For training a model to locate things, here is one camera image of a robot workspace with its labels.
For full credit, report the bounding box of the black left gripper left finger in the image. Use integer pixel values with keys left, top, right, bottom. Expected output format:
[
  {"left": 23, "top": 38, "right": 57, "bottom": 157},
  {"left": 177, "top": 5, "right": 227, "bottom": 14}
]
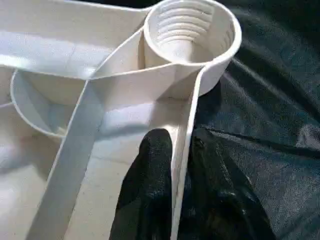
[{"left": 108, "top": 128, "right": 174, "bottom": 240}]

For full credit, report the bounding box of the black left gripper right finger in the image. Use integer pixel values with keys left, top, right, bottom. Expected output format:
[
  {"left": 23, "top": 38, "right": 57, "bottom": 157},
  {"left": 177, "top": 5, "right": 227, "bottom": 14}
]
[{"left": 177, "top": 127, "right": 277, "bottom": 240}]

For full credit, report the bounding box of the white plastic table top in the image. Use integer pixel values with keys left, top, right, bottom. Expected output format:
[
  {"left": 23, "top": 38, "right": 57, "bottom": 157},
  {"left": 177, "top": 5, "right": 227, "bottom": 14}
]
[{"left": 0, "top": 0, "right": 243, "bottom": 240}]

